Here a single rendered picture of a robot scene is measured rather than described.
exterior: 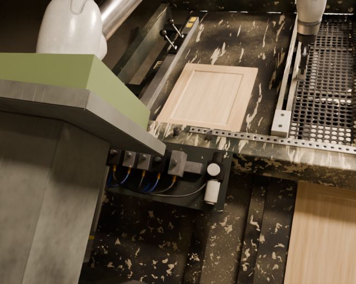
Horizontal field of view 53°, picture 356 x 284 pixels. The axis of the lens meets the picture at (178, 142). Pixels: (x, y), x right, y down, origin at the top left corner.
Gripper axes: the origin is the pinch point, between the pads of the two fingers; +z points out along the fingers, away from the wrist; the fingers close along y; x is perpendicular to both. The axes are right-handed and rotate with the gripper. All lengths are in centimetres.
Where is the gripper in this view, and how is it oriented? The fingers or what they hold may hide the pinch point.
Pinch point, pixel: (302, 72)
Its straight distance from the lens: 170.6
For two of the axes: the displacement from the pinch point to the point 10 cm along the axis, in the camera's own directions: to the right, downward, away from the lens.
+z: 1.4, 7.0, 7.0
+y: 3.2, -7.0, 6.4
